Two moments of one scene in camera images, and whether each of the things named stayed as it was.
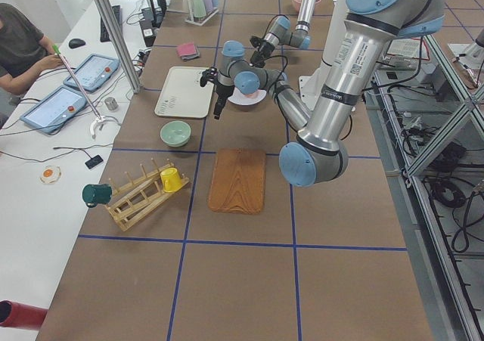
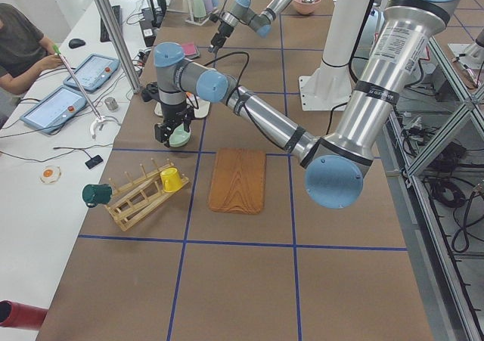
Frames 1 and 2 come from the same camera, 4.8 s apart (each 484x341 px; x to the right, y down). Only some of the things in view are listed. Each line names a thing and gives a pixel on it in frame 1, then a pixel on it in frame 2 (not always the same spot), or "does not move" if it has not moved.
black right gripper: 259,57 → 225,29
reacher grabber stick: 100,117 does not move
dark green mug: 94,195 does not move
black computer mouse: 75,43 does not move
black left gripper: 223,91 → 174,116
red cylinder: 17,314 does not move
